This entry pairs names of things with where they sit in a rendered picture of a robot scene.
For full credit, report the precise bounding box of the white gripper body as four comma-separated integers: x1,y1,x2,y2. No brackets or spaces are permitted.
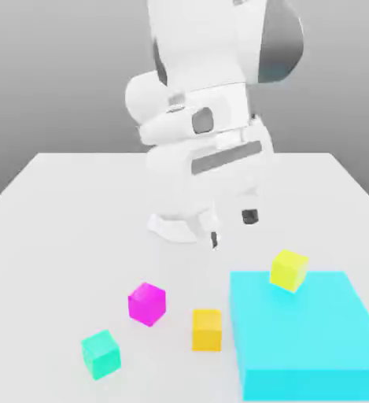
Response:
186,134,273,211

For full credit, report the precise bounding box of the small yellow cube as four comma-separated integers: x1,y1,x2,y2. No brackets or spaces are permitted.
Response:
269,249,310,294

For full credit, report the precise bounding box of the small orange cube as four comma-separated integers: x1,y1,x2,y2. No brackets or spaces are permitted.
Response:
191,309,223,353

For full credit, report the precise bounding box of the small magenta cube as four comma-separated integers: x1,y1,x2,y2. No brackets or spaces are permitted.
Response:
127,282,168,328

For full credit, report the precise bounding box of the small green cube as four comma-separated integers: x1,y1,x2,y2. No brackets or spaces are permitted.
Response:
80,329,123,382

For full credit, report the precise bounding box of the large cyan box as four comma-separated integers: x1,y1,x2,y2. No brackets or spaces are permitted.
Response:
228,270,369,403

